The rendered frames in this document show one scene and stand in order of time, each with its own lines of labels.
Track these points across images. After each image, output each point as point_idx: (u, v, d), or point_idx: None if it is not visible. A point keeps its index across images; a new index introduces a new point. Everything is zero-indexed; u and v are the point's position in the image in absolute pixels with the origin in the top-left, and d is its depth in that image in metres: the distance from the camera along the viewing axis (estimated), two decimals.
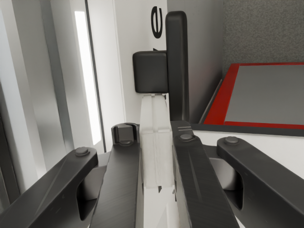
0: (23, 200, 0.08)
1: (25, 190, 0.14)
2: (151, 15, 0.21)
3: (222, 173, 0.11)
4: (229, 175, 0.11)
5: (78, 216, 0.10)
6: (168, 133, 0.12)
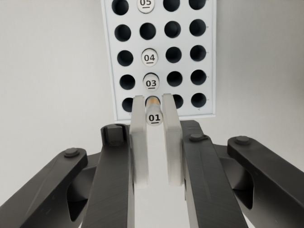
0: (12, 201, 0.08)
1: None
2: None
3: (233, 173, 0.11)
4: (239, 175, 0.11)
5: (68, 217, 0.10)
6: (179, 132, 0.12)
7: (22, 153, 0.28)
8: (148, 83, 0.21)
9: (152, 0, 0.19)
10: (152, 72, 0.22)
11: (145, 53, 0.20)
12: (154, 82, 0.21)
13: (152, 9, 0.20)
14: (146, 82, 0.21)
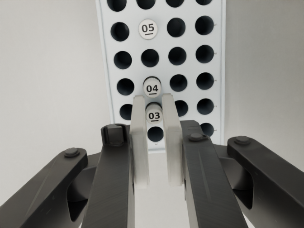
0: (12, 201, 0.08)
1: None
2: None
3: (232, 173, 0.11)
4: (239, 175, 0.11)
5: (68, 217, 0.10)
6: (178, 132, 0.12)
7: (16, 183, 0.26)
8: (151, 116, 0.19)
9: (154, 25, 0.17)
10: (154, 101, 0.20)
11: (147, 83, 0.18)
12: (158, 114, 0.19)
13: (155, 34, 0.18)
14: (149, 115, 0.19)
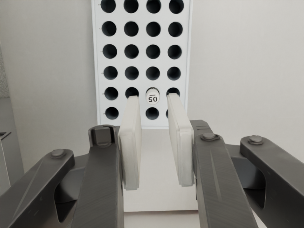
0: None
1: None
2: None
3: (246, 172, 0.11)
4: (253, 174, 0.11)
5: (56, 218, 0.10)
6: (190, 132, 0.12)
7: None
8: None
9: (147, 100, 0.24)
10: (151, 36, 0.24)
11: None
12: None
13: (147, 91, 0.25)
14: None
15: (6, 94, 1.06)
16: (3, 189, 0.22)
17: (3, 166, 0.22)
